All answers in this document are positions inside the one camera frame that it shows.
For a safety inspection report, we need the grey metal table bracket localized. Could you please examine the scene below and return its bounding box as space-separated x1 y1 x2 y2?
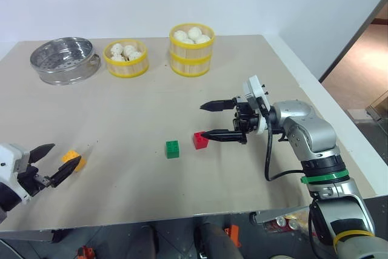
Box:
249 205 310 225

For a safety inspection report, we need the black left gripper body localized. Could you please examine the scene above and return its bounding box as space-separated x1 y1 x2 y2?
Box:
16 164 57 198

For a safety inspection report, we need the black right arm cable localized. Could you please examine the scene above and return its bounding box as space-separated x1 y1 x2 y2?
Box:
256 96 306 183

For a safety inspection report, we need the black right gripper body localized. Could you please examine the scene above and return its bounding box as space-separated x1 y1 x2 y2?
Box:
232 96 261 134

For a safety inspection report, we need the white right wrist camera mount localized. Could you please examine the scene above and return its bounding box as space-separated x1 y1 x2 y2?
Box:
243 75 272 135

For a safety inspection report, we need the orange plastic part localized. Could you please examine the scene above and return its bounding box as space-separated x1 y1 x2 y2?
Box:
223 224 242 248
76 246 98 259

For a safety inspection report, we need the beige table cover board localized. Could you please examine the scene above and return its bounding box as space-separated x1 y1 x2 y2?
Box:
0 34 377 232

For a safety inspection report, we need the stainless steel steamer pot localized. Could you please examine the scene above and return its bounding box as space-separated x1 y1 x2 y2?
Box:
29 36 102 86

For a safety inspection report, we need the yellow toy brick cube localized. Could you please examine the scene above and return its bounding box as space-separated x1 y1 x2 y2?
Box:
61 149 88 173

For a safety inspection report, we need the red toy brick cube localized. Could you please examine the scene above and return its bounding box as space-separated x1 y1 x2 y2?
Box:
193 131 210 150

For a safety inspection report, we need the green toy brick cube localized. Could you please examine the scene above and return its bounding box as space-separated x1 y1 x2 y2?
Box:
165 140 181 160

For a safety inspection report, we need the stacked yellow-rimmed bamboo steamer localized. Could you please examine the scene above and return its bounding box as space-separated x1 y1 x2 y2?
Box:
169 52 212 77
169 22 216 61

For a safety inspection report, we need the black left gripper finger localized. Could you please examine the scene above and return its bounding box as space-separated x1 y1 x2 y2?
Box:
29 143 56 164
50 155 82 188

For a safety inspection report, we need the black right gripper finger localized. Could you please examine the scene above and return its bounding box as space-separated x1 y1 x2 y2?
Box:
199 98 238 113
202 129 248 146

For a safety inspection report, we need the single yellow-rimmed bamboo steamer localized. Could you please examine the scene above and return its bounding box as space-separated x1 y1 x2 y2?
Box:
103 39 150 79

